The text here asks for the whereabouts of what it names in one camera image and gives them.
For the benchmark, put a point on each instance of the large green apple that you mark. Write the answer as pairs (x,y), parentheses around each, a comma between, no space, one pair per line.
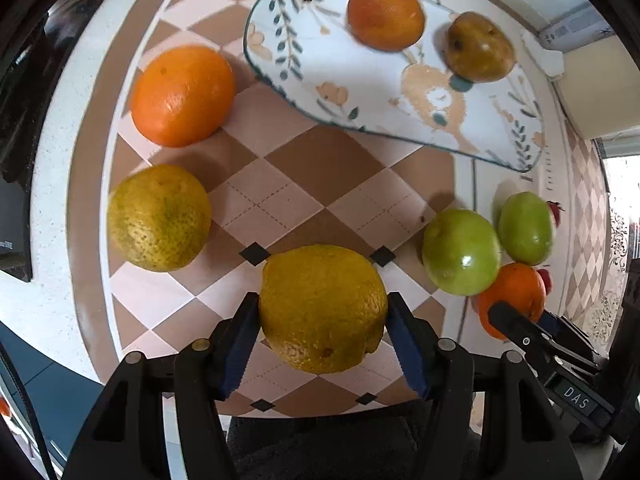
(461,251)

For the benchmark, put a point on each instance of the yellow-green speckled citrus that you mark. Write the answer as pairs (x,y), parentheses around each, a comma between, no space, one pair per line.
(159,217)

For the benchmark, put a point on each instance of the red cherry tomato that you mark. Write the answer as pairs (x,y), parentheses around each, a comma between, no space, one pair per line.
(554,212)
(546,280)

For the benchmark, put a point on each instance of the floral oval plate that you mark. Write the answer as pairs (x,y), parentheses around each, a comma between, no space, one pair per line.
(350,75)

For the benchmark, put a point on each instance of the yellow citrus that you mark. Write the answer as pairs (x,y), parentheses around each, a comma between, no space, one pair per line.
(324,310)

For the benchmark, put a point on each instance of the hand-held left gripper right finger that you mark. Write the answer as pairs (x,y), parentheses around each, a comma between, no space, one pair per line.
(410,355)

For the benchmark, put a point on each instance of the small green apple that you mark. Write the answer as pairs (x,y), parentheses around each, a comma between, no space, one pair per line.
(525,235)

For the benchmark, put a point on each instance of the bright orange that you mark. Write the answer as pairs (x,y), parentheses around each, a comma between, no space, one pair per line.
(182,95)
(515,287)

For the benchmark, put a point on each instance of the brown round pear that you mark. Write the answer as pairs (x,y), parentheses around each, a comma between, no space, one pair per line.
(479,47)

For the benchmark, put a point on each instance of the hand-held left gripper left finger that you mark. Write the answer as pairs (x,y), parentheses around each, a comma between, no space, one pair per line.
(240,350)

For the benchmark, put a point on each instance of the brown checkered counter mat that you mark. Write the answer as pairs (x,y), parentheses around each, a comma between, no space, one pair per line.
(325,185)

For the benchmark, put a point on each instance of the dark orange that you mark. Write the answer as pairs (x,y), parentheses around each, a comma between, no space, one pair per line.
(386,16)

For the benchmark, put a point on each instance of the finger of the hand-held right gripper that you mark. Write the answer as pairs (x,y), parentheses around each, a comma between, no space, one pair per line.
(515,325)
(560,325)

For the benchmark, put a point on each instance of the blue cabinet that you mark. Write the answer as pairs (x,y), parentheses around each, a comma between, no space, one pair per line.
(50,395)

